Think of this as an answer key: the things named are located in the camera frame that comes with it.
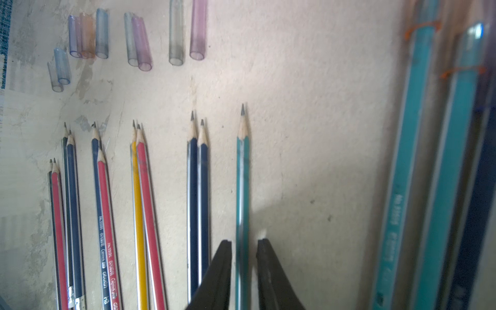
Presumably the red pencil blue cap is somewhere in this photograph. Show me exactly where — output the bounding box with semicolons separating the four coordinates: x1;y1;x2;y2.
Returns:
97;148;123;309

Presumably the yellow striped pencil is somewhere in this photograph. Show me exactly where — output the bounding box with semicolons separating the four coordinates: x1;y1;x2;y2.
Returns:
130;121;149;309

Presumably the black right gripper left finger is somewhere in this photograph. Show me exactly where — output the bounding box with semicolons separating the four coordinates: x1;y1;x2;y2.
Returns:
186;240;232;310

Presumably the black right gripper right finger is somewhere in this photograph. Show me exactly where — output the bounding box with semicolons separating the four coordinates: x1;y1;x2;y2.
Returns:
257;238;305;310

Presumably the blue pencil violet cap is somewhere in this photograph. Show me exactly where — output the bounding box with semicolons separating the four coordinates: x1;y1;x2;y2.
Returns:
198;119;210;284

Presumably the pink purple pencil cap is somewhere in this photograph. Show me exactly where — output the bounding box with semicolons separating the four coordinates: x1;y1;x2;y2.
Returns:
132;16;152;72

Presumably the green pencil orange cap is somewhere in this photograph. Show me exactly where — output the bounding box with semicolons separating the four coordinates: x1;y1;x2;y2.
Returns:
368;1;443;309
409;18;487;309

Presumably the violet clear pencil cap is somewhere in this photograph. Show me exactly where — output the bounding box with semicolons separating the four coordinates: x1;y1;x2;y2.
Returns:
189;0;207;61

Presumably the red striped pencil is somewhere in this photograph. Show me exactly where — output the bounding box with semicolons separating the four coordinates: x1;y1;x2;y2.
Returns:
50;159;70;309

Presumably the purple clear pencil cap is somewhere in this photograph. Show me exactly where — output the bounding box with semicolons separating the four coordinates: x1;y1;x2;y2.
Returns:
68;15;82;58

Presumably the black striped pencil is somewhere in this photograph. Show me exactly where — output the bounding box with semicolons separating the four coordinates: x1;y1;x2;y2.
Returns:
61;124;75;309
47;159;61;310

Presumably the blue pencil orange cap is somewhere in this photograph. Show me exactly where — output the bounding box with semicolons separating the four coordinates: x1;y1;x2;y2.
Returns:
91;123;112;310

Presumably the pink clear pencil cap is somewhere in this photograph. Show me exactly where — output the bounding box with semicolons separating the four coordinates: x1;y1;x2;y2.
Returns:
80;13;95;59

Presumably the blue pencil pink cap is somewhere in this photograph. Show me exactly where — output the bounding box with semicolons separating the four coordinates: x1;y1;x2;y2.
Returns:
66;133;86;309

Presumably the red pencil purple cap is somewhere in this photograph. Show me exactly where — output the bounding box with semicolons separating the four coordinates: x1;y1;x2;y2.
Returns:
136;125;167;309

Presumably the green pencil yellow cap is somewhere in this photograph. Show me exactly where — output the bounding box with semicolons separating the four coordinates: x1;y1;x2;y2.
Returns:
235;107;250;309

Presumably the clear greenish pencil cap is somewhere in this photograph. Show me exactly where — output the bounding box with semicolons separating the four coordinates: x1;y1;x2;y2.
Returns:
169;0;185;66

